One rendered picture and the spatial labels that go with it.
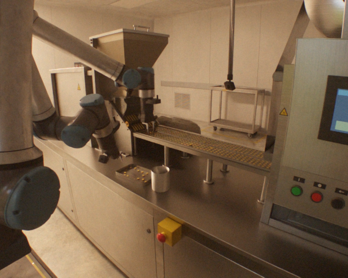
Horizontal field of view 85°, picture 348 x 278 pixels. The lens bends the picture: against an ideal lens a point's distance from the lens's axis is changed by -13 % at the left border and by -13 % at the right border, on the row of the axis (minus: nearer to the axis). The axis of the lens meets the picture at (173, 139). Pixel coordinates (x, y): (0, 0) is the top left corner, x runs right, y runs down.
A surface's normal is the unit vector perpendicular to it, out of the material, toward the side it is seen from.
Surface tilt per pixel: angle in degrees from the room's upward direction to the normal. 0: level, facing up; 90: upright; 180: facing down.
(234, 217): 0
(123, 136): 90
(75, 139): 114
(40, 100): 101
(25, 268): 0
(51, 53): 90
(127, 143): 90
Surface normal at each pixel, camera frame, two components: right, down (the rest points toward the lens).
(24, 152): 0.69, -0.61
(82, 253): 0.00, -0.95
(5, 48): 0.61, 0.14
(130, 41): 0.66, 0.63
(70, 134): -0.08, 0.68
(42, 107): 0.74, 0.39
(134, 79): 0.47, 0.32
